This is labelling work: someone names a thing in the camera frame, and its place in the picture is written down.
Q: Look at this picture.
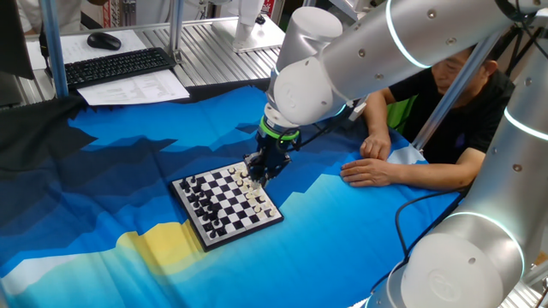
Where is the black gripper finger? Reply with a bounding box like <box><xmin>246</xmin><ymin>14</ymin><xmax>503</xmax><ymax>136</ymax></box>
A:
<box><xmin>258</xmin><ymin>158</ymin><xmax>292</xmax><ymax>188</ymax></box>
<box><xmin>244</xmin><ymin>151</ymin><xmax>263</xmax><ymax>186</ymax></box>

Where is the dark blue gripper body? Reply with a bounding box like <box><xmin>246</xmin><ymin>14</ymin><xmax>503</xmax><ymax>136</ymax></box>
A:
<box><xmin>254</xmin><ymin>136</ymin><xmax>298</xmax><ymax>171</ymax></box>

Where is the black white magnetic chessboard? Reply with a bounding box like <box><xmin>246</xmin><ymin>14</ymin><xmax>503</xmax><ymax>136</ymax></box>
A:
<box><xmin>170</xmin><ymin>160</ymin><xmax>285</xmax><ymax>252</ymax></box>

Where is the person's left forearm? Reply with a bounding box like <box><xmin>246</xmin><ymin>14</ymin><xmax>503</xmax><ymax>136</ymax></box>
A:
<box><xmin>391</xmin><ymin>147</ymin><xmax>487</xmax><ymax>192</ymax></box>

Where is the person's right forearm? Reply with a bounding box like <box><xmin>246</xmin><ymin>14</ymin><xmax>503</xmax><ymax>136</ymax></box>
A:
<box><xmin>362</xmin><ymin>87</ymin><xmax>397</xmax><ymax>137</ymax></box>

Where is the person's left hand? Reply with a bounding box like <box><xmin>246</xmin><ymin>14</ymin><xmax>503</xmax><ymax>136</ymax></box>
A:
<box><xmin>340</xmin><ymin>157</ymin><xmax>397</xmax><ymax>188</ymax></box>

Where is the person's right hand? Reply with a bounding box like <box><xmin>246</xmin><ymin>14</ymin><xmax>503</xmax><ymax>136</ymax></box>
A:
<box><xmin>360</xmin><ymin>133</ymin><xmax>393</xmax><ymax>163</ymax></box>

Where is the blue mountain print tablecloth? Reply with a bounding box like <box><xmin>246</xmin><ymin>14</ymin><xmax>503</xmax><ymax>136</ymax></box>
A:
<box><xmin>0</xmin><ymin>85</ymin><xmax>466</xmax><ymax>308</ymax></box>

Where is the silver metal plate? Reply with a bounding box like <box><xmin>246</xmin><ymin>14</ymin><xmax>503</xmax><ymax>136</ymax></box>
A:
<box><xmin>211</xmin><ymin>15</ymin><xmax>287</xmax><ymax>55</ymax></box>

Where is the green fabric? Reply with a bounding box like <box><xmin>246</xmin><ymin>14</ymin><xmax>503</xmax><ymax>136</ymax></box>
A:
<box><xmin>386</xmin><ymin>96</ymin><xmax>419</xmax><ymax>134</ymax></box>

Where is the printed paper sheet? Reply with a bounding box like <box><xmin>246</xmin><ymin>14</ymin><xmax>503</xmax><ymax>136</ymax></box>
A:
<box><xmin>76</xmin><ymin>68</ymin><xmax>191</xmax><ymax>107</ymax></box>

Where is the black keyboard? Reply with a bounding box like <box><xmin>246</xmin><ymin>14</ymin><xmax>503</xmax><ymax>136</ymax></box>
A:
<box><xmin>63</xmin><ymin>46</ymin><xmax>178</xmax><ymax>91</ymax></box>

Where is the black computer mouse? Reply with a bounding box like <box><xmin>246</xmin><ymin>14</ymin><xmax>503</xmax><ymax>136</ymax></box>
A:
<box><xmin>86</xmin><ymin>32</ymin><xmax>122</xmax><ymax>51</ymax></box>

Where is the person in black shirt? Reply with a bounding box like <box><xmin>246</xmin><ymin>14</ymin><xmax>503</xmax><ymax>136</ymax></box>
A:
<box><xmin>387</xmin><ymin>46</ymin><xmax>517</xmax><ymax>166</ymax></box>

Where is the white paper sheet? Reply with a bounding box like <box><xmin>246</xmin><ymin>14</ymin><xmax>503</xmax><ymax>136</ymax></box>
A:
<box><xmin>24</xmin><ymin>28</ymin><xmax>149</xmax><ymax>72</ymax></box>

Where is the black table cloth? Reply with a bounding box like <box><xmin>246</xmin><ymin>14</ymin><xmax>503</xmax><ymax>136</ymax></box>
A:
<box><xmin>0</xmin><ymin>75</ymin><xmax>275</xmax><ymax>181</ymax></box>

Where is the person in white shirt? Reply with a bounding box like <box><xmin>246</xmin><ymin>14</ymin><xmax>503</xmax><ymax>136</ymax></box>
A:
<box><xmin>15</xmin><ymin>0</ymin><xmax>85</xmax><ymax>35</ymax></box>

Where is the black monitor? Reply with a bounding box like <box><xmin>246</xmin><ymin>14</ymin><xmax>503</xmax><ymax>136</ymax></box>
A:
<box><xmin>0</xmin><ymin>0</ymin><xmax>36</xmax><ymax>81</ymax></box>

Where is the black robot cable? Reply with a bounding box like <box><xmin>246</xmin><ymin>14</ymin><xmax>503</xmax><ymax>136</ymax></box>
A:
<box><xmin>368</xmin><ymin>190</ymin><xmax>467</xmax><ymax>294</ymax></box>

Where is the white pedestal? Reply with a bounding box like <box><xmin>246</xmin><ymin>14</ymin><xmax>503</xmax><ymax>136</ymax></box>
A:
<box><xmin>233</xmin><ymin>0</ymin><xmax>267</xmax><ymax>44</ymax></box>

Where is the aluminium frame post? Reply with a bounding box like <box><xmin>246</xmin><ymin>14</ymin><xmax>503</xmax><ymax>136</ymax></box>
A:
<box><xmin>168</xmin><ymin>0</ymin><xmax>186</xmax><ymax>64</ymax></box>
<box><xmin>38</xmin><ymin>0</ymin><xmax>70</xmax><ymax>99</ymax></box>
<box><xmin>410</xmin><ymin>32</ymin><xmax>504</xmax><ymax>151</ymax></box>

